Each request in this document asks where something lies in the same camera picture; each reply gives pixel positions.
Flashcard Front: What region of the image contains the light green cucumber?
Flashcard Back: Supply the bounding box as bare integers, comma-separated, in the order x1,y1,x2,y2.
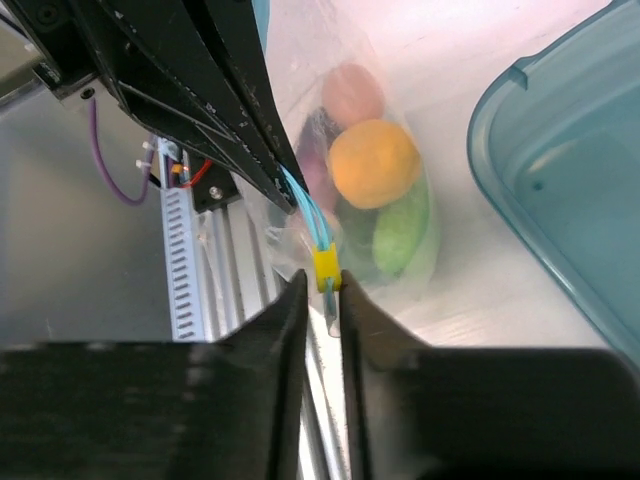
372,180,430,276

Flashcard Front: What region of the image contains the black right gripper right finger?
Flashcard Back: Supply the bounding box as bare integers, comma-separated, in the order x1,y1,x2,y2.
339,273,639,479

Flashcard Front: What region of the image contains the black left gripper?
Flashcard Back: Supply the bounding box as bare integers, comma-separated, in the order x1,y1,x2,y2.
1,1,296,213

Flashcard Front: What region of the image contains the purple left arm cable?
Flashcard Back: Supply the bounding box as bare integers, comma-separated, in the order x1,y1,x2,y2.
88,97,176,207

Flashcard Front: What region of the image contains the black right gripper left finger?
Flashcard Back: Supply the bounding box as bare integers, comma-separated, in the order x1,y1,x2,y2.
1,272,308,479

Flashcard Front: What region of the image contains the slotted cable duct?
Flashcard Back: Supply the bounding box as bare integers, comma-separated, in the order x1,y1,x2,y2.
156,137,210,342

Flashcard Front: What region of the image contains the blue translucent plastic basin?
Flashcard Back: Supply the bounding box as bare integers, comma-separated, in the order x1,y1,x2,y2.
467,1,639,359

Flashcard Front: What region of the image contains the pink egg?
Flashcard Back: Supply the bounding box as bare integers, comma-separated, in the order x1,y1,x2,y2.
321,63,386,128

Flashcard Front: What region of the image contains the orange fruit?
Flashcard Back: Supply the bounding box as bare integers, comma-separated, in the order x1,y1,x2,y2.
328,119,422,209

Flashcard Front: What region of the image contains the clear zip top bag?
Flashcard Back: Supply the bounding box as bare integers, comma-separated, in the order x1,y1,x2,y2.
246,1,439,316

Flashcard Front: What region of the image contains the aluminium mounting rail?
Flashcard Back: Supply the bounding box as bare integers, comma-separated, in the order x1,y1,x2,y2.
197,200,350,479

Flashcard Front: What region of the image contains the purple eggplant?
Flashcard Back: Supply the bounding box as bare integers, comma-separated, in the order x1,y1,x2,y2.
295,107,342,211

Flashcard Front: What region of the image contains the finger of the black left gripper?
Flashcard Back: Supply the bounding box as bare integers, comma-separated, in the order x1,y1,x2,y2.
184,1,306,187

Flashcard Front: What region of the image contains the green bell pepper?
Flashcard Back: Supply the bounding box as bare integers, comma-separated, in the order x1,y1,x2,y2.
336,199,379,256

